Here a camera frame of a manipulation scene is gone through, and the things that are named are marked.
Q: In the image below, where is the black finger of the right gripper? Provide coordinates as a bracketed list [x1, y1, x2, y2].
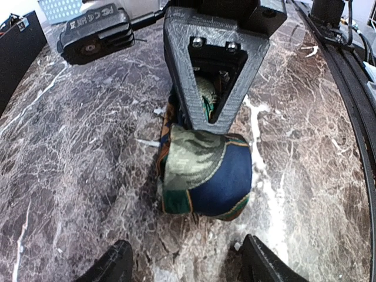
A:
[163, 6, 270, 134]

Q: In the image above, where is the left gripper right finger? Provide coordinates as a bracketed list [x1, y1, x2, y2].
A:
[240, 234, 307, 282]

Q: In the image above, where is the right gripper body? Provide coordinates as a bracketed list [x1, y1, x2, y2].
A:
[170, 0, 287, 36]

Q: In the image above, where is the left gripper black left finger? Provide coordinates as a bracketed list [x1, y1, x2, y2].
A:
[75, 240, 133, 282]

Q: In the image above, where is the camouflage patterned necktie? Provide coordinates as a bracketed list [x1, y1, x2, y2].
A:
[156, 90, 252, 221]

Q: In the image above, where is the blue plastic basket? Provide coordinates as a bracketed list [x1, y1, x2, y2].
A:
[38, 0, 82, 25]

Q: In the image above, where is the black tie storage box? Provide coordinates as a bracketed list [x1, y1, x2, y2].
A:
[1, 11, 47, 112]

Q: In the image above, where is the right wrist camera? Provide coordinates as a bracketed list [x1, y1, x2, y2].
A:
[56, 3, 135, 65]

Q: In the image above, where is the black front rail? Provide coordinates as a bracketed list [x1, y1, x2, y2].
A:
[290, 0, 376, 189]

